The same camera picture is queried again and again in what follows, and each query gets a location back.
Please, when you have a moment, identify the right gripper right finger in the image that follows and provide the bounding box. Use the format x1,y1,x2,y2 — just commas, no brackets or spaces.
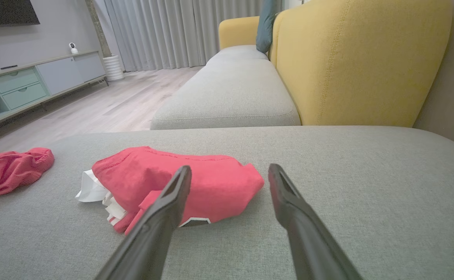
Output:
268,163,363,280

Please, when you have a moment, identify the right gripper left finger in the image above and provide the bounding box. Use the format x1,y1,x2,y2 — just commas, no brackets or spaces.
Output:
95,165,193,280

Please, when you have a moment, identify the red white basketball jersey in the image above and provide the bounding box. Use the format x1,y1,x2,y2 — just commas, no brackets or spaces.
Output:
75,146,265,235

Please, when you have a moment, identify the red shorts white stripe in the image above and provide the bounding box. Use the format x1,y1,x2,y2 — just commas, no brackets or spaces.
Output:
0,147,55,203

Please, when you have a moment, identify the yellow grey sofa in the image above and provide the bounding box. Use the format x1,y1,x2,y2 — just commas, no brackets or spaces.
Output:
150,0,453,130
0,125,454,280

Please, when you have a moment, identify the white ribbed pot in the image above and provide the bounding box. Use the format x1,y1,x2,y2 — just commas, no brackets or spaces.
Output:
102,54,125,82

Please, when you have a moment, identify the pale long tv cabinet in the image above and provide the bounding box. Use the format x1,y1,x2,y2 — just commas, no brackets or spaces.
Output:
0,50,108,133

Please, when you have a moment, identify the pale grey cabinet door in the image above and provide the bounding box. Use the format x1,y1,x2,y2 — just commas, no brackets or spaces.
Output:
36,57,84,95
74,52,106,82

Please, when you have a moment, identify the pale green cabinet drawer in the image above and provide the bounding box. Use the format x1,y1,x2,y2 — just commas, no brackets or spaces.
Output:
0,68,40,94
2,82,49,110

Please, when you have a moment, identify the grey pleated curtain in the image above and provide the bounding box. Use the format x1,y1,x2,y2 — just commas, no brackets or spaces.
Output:
93,0,286,73

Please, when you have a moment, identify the brown rough trunk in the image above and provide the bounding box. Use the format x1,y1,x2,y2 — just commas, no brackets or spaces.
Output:
85,0,112,58

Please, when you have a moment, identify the teal cushion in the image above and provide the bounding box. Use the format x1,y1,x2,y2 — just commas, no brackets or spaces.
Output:
256,0,283,54

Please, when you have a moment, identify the black television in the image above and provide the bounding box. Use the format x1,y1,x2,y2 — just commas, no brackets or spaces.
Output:
0,0,40,30

